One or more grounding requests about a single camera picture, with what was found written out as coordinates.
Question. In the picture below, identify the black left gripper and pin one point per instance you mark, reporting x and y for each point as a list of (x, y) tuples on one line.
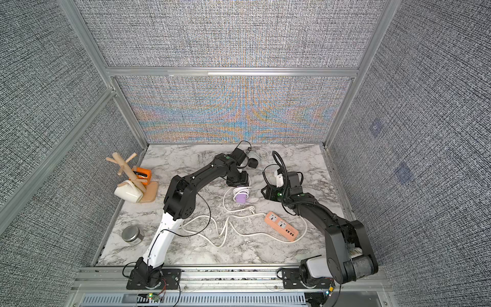
[(238, 181)]

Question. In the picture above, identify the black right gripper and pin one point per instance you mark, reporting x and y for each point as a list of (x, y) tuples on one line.
[(271, 192)]

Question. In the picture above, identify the pink power strip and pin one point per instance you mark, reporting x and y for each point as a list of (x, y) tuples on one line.
[(281, 226)]

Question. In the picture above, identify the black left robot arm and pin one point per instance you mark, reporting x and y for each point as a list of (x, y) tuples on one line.
[(180, 203)]

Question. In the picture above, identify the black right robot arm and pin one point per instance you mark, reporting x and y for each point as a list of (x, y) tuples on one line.
[(349, 254)]

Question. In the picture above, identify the black and white power strip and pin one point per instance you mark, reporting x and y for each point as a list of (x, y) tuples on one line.
[(256, 158)]

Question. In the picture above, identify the wooden mug tree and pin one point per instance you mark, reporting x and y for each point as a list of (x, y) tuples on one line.
[(149, 191)]

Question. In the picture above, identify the orange box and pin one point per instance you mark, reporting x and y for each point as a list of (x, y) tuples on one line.
[(144, 175)]

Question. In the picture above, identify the cream ceramic mug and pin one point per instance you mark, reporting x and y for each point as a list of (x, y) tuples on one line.
[(128, 191)]

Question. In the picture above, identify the metal tin can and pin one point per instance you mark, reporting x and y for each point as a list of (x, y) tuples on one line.
[(132, 235)]

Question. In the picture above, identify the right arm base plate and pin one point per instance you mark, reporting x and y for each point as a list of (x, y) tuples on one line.
[(299, 278)]

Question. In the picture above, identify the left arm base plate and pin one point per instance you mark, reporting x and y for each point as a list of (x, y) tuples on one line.
[(164, 279)]

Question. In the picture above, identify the aluminium front rail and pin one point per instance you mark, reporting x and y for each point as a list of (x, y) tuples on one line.
[(206, 278)]

